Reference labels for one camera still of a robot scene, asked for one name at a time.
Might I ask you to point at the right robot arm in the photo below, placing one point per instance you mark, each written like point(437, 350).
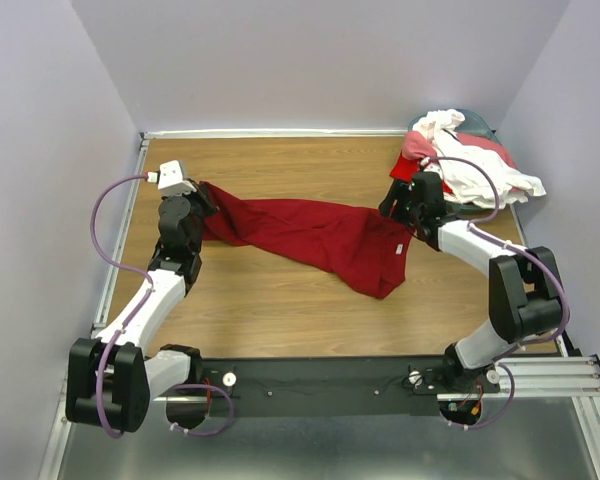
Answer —
point(526, 300)

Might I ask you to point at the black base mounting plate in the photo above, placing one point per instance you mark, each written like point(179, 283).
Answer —
point(326, 387)

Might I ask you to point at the aluminium frame extrusion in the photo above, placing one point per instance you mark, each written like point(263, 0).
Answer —
point(537, 377)

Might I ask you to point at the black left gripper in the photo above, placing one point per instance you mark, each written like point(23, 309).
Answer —
point(200, 196)

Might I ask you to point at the pink t shirt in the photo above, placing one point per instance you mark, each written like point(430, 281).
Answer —
point(416, 147)

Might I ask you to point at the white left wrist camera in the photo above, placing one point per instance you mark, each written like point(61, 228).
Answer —
point(171, 179)

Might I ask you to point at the dark red t shirt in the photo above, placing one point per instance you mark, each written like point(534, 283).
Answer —
point(364, 250)

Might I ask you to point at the white t shirt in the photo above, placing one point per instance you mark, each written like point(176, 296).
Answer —
point(472, 175)

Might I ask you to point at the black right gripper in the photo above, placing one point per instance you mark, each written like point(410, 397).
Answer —
point(398, 191)

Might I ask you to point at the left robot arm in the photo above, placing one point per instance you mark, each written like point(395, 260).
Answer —
point(110, 380)

